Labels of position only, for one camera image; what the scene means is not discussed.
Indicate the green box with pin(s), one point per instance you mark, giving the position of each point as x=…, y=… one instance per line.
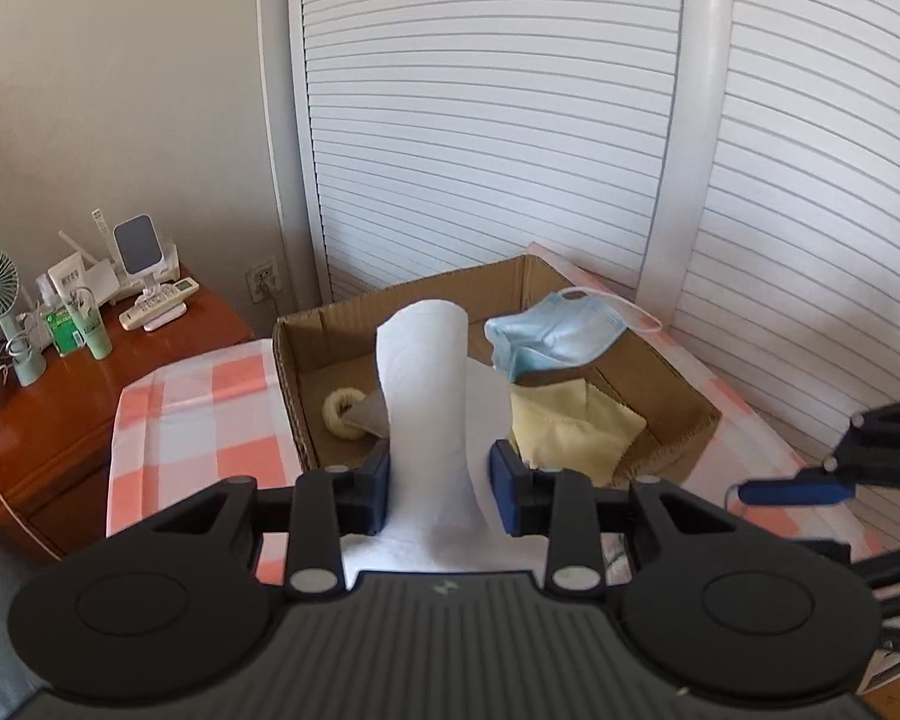
x=63, y=331

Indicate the green desk fan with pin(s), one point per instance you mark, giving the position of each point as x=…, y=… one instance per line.
x=28, y=362

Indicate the pink checkered tablecloth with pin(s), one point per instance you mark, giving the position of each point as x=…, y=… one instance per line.
x=222, y=414

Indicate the white router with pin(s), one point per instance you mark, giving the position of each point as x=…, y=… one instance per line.
x=106, y=276

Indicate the yellow cloth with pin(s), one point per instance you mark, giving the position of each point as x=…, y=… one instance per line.
x=572, y=425

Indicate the wall socket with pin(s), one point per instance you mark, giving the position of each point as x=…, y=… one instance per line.
x=263, y=281

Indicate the white remote control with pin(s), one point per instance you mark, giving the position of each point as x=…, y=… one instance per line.
x=164, y=305

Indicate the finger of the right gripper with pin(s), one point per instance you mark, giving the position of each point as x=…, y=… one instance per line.
x=794, y=492
x=878, y=573

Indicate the grey fabric pouch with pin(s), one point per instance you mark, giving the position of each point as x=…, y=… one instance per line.
x=369, y=415

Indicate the small mirror on stand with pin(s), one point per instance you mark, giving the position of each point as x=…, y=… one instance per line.
x=140, y=251

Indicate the wooden nightstand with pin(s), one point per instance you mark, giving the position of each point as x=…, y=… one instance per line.
x=55, y=436

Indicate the cardboard box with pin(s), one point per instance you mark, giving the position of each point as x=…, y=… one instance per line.
x=321, y=350

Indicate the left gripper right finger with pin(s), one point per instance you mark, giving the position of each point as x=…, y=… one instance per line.
x=561, y=505

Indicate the blue face mask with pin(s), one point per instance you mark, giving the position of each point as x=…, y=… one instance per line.
x=569, y=328

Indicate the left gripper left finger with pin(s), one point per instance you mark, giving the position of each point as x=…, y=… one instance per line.
x=328, y=505

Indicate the white towel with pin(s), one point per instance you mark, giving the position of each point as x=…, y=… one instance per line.
x=446, y=411

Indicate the green tube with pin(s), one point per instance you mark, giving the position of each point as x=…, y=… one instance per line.
x=88, y=320

